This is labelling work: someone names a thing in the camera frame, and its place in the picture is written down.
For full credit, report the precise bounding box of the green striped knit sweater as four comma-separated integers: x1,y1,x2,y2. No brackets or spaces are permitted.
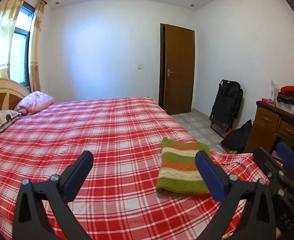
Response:
155,138,211,196

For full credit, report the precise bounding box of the brown wooden dresser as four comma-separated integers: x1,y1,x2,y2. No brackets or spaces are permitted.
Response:
244,101,294,154

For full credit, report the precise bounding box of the black bag on floor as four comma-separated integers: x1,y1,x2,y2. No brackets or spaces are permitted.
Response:
220,120,253,154

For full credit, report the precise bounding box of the clutter on dresser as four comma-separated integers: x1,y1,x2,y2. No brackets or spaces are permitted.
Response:
261,80,294,114

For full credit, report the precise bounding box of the red plaid bed cover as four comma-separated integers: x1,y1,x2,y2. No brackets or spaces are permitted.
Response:
0,96,285,240

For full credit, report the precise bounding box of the pink pillow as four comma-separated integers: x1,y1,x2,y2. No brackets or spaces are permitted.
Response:
14,91,55,115

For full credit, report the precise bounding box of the cream wooden headboard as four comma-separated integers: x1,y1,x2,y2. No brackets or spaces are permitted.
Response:
0,78,30,110

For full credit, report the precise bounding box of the brown wooden door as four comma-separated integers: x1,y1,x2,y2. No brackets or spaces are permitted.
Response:
158,24,195,115

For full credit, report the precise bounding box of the window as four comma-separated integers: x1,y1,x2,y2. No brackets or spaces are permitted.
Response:
9,2,35,87

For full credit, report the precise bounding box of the right yellow curtain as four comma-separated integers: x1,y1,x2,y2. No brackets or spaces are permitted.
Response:
28,0,45,92

